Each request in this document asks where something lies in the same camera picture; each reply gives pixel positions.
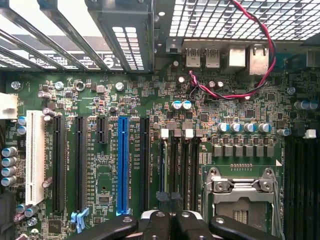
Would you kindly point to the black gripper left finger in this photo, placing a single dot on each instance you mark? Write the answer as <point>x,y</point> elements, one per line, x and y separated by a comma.
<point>155,227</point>

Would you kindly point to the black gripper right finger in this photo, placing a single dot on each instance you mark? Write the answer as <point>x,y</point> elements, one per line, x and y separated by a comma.
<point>186,227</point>

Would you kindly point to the black RAM slot white latch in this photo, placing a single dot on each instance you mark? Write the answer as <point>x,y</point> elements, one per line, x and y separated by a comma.
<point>162,160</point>
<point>305,175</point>
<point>187,165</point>

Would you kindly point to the black RAM slot grey latch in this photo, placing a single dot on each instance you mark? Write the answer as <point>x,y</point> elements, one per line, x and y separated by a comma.
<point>196,165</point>
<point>175,162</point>

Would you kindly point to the silver CPU socket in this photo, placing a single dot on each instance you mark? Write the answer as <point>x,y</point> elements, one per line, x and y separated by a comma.
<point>240,197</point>

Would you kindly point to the long black expansion slot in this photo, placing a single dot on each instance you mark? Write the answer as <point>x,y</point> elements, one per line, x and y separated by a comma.
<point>80,162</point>
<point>58,162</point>
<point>145,162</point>

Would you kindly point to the blue expansion slot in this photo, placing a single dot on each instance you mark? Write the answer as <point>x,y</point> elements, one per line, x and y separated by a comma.
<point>123,162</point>

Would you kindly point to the green PC motherboard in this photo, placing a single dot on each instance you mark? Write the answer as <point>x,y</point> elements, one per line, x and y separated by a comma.
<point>105,160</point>

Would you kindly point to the row of grey chokes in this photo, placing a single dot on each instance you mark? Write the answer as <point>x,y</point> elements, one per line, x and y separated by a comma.
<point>243,150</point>

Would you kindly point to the short black expansion slot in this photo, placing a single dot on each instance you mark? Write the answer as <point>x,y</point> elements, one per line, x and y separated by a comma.
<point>102,130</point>

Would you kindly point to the white PCI expansion slot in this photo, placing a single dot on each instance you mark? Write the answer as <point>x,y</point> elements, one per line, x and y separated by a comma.
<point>35,155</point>

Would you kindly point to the silver motherboard screw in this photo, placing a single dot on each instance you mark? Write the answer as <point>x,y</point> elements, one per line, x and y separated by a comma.
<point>119,86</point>
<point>291,90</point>
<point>15,85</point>
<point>58,86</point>

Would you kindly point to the silver USB port block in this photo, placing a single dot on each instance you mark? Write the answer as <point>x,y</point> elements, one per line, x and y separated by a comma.
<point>193,57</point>
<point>212,57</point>

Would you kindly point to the black printed case label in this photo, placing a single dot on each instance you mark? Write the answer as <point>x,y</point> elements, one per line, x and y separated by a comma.
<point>110,61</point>

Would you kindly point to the plain silver port block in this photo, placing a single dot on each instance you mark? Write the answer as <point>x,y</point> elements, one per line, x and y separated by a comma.
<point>237,57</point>

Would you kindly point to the black audio jack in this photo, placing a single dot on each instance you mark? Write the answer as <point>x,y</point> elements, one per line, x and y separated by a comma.
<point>173,46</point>

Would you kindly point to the silver ethernet port block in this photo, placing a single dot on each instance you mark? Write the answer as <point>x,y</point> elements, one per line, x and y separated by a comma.
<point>257,60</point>

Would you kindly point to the white power connector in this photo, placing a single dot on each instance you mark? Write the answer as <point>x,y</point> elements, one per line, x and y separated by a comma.
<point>7,106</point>

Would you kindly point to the black metal drive cage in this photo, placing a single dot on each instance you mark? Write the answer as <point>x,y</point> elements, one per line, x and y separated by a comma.
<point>125,30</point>

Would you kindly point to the black metal PC case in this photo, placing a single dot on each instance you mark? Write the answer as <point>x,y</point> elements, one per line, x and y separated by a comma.
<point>225,20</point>

